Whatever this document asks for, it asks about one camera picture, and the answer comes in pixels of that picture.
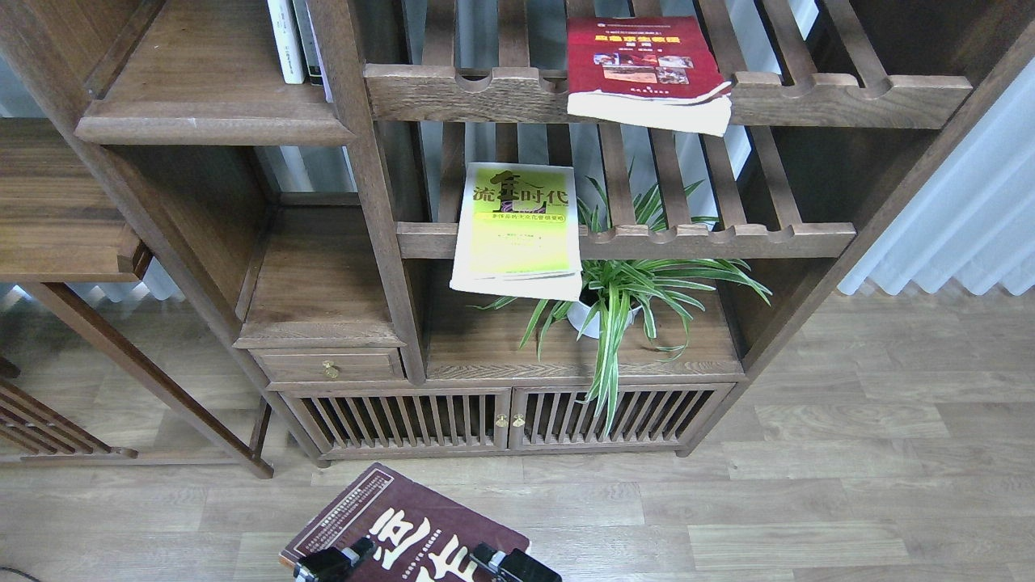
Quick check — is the red cover book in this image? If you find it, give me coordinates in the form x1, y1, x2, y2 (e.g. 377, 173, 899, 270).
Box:
567, 16, 732, 137

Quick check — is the dark upright book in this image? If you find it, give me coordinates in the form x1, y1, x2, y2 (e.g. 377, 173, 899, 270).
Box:
292, 0, 324, 86

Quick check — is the brass drawer knob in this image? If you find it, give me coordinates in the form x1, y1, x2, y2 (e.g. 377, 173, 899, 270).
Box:
322, 360, 341, 379

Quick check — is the white curtain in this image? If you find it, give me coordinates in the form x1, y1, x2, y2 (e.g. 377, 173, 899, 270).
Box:
838, 64, 1034, 295

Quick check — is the pale purple upright book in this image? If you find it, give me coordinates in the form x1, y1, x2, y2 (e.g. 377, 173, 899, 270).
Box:
299, 1, 334, 103

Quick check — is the yellow green cover book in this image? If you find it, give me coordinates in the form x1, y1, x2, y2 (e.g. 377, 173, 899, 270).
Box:
450, 162, 583, 302

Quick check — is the white upright book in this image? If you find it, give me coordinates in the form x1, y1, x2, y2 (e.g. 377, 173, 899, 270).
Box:
267, 0, 307, 85

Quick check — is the dark maroon cover book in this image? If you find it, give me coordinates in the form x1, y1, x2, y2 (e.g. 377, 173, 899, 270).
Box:
280, 463, 530, 581

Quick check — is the green spider plant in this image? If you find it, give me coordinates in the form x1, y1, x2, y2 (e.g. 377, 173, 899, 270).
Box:
491, 196, 771, 428

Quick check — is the dark wooden bookshelf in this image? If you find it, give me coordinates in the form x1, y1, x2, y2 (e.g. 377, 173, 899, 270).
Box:
2, 1, 1033, 462

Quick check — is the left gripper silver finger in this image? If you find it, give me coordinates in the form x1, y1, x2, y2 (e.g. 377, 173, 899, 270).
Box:
293, 539, 376, 581

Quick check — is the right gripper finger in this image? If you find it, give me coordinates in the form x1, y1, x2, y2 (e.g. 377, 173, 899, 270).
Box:
471, 544, 507, 577
496, 550, 563, 582

